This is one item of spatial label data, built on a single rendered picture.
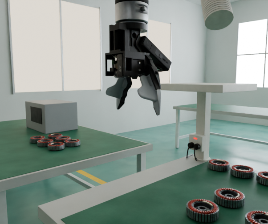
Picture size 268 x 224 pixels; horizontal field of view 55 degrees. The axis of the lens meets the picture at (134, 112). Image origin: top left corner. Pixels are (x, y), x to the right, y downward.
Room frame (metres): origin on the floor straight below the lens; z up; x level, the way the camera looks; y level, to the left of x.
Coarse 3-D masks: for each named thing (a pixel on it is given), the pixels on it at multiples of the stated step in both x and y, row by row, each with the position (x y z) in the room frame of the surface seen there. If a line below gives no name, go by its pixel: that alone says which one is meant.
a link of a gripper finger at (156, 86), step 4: (148, 60) 0.59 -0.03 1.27; (152, 60) 0.59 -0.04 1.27; (148, 64) 0.58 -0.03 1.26; (152, 64) 0.58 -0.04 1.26; (148, 68) 0.58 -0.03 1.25; (152, 68) 0.57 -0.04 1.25; (156, 68) 0.58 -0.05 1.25; (148, 72) 0.58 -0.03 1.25; (152, 72) 0.57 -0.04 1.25; (156, 72) 0.58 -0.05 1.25; (152, 76) 0.57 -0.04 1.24; (156, 76) 0.57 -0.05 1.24; (152, 80) 0.57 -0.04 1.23; (156, 80) 0.57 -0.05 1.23; (156, 84) 0.57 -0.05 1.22; (160, 84) 0.57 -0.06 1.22; (156, 88) 0.56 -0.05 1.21; (160, 88) 0.57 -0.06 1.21
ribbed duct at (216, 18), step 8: (208, 0) 1.57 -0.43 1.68; (216, 0) 1.54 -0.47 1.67; (224, 0) 1.54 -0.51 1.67; (208, 8) 1.55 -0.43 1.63; (216, 8) 1.51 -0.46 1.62; (224, 8) 1.50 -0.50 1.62; (208, 16) 1.53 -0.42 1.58; (216, 16) 1.53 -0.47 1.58; (224, 16) 1.54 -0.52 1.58; (232, 16) 1.54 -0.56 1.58; (208, 24) 1.59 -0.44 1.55; (216, 24) 1.59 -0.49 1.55; (224, 24) 1.59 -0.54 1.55
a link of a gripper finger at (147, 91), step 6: (144, 78) 0.58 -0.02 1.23; (150, 78) 0.58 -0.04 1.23; (144, 84) 0.56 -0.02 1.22; (150, 84) 0.57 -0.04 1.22; (138, 90) 0.54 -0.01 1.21; (144, 90) 0.55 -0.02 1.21; (150, 90) 0.57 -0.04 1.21; (156, 90) 0.56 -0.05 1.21; (144, 96) 0.54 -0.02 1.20; (150, 96) 0.55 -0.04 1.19; (156, 96) 0.56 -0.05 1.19; (156, 102) 0.56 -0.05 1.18; (156, 108) 0.56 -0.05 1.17; (156, 114) 0.56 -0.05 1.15
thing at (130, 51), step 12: (120, 24) 0.56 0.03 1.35; (132, 24) 0.57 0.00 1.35; (144, 24) 0.58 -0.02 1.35; (120, 36) 0.58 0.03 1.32; (132, 36) 0.60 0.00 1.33; (120, 48) 0.58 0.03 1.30; (132, 48) 0.59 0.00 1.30; (120, 60) 0.56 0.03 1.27; (132, 60) 0.56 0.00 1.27; (144, 60) 0.59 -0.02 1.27; (108, 72) 0.60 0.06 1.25; (120, 72) 0.56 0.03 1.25; (132, 72) 0.56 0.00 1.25; (144, 72) 0.59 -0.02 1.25
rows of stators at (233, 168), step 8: (216, 160) 1.38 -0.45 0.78; (224, 160) 1.37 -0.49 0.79; (216, 168) 1.30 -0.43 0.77; (224, 168) 1.29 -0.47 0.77; (232, 168) 1.25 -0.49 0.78; (240, 168) 1.28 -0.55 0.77; (248, 168) 1.25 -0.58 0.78; (240, 176) 1.20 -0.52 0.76; (248, 176) 1.19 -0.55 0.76; (256, 176) 1.17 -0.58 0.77; (264, 176) 1.13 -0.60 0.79; (264, 184) 1.12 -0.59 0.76
